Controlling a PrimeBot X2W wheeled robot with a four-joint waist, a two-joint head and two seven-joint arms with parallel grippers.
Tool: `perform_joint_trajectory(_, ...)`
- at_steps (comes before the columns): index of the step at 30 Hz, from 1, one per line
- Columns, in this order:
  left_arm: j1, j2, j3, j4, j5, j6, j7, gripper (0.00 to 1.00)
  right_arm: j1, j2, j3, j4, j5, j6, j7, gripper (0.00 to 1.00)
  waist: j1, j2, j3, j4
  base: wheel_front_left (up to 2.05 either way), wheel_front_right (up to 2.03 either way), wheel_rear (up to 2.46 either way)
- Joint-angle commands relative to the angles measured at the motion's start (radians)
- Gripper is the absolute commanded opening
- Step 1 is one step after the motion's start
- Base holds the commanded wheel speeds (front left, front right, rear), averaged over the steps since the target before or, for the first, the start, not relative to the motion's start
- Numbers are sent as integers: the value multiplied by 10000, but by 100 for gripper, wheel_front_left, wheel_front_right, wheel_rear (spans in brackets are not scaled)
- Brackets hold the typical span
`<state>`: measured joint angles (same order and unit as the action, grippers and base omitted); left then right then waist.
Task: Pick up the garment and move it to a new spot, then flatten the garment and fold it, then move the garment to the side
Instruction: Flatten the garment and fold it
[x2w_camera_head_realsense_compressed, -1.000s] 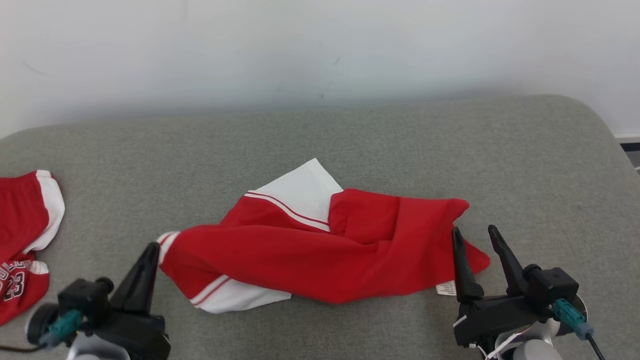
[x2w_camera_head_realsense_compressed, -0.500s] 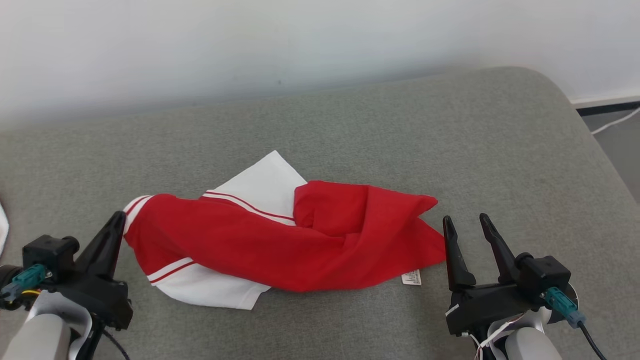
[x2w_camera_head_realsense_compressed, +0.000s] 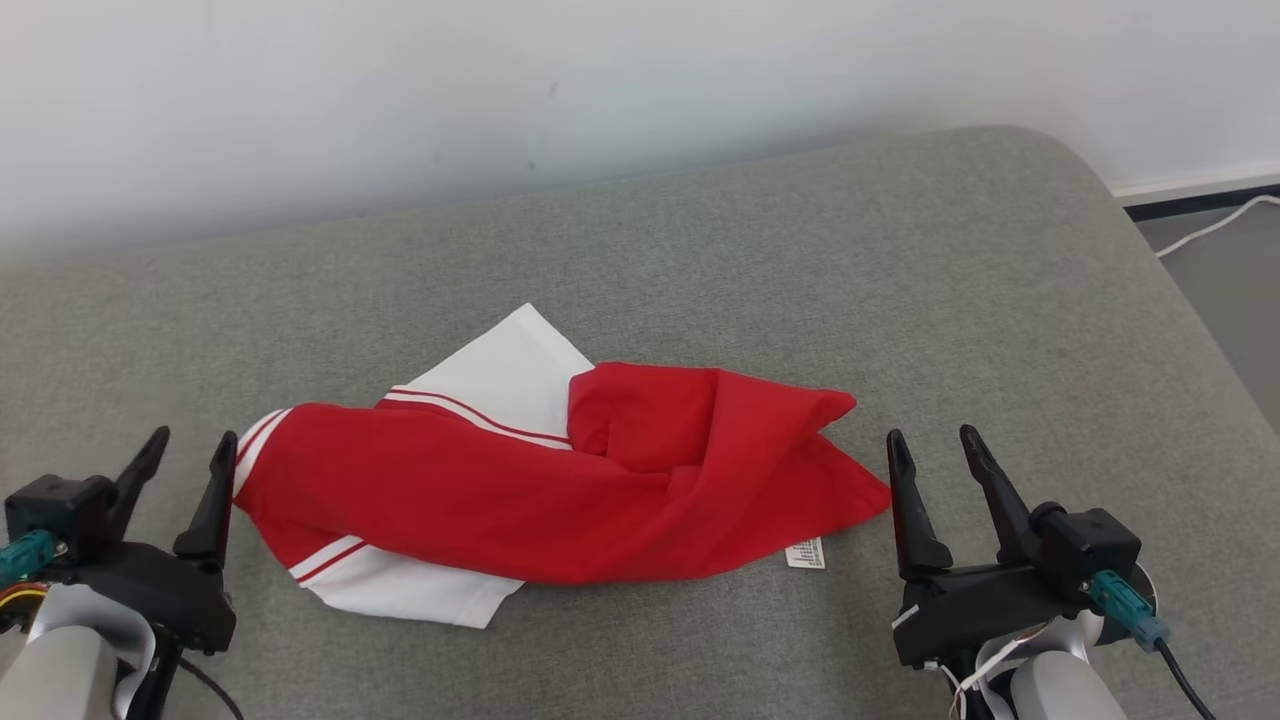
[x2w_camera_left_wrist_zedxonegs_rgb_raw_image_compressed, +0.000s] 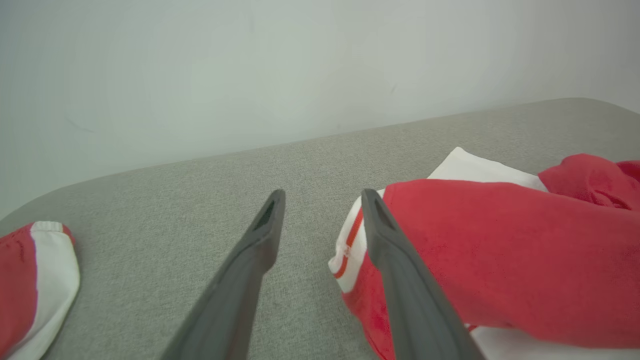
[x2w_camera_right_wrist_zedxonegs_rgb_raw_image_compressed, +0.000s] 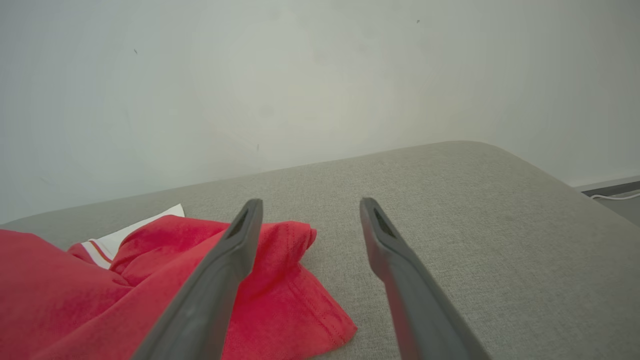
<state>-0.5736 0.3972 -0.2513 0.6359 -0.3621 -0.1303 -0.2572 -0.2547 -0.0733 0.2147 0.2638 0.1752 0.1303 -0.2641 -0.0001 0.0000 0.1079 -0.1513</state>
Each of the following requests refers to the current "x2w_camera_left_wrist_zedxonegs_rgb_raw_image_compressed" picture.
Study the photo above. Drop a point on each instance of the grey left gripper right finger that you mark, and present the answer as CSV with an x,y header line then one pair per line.
x,y
415,310

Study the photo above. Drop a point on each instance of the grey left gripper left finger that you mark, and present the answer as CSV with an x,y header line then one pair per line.
x,y
230,300

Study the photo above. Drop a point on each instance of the red number 23 jersey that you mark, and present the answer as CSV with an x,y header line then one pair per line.
x,y
500,250

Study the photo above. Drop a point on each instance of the red white Bulls shorts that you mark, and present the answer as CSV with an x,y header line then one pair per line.
x,y
20,280

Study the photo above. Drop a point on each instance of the grey fabric sofa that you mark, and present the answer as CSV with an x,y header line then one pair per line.
x,y
200,190

